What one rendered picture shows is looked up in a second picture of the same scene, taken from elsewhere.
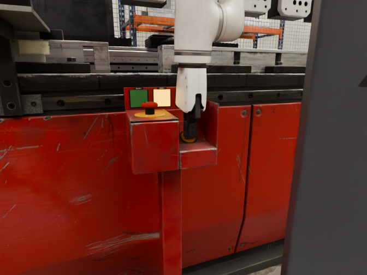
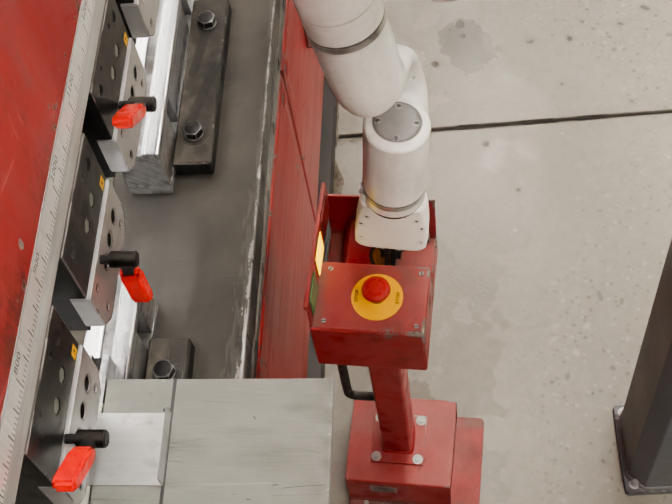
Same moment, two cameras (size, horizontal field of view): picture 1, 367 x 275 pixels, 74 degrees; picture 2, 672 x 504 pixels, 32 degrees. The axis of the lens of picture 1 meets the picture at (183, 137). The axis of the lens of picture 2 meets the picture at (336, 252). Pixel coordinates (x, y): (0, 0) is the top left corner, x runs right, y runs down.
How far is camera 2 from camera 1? 1.55 m
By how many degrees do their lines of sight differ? 61
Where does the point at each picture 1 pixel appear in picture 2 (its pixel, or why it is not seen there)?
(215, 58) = (178, 50)
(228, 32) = not seen: hidden behind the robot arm
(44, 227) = not seen: outside the picture
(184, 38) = (416, 191)
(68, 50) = (134, 365)
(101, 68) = (153, 319)
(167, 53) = (162, 154)
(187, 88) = (423, 230)
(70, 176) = not seen: hidden behind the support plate
